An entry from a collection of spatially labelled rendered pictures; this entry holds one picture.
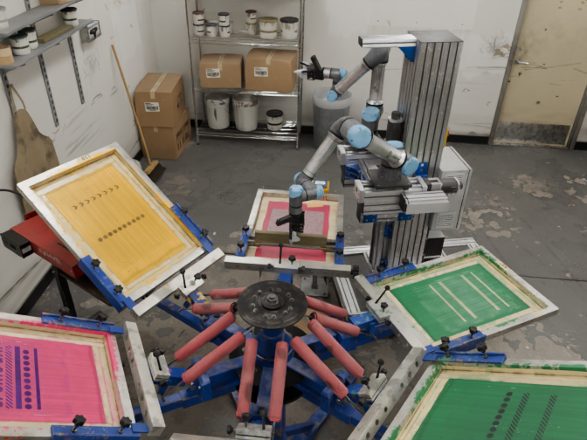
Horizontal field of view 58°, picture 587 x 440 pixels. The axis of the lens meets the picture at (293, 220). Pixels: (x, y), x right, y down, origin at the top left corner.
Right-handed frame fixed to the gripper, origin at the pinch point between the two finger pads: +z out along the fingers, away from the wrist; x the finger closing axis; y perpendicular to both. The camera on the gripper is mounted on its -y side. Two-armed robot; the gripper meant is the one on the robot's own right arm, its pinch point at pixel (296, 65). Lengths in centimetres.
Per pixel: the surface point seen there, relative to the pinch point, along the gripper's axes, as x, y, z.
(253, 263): -145, 44, -19
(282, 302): -193, 10, -53
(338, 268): -135, 46, -64
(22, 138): -86, 34, 172
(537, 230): 92, 182, -206
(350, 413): -214, 46, -88
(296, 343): -208, 15, -64
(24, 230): -164, 35, 110
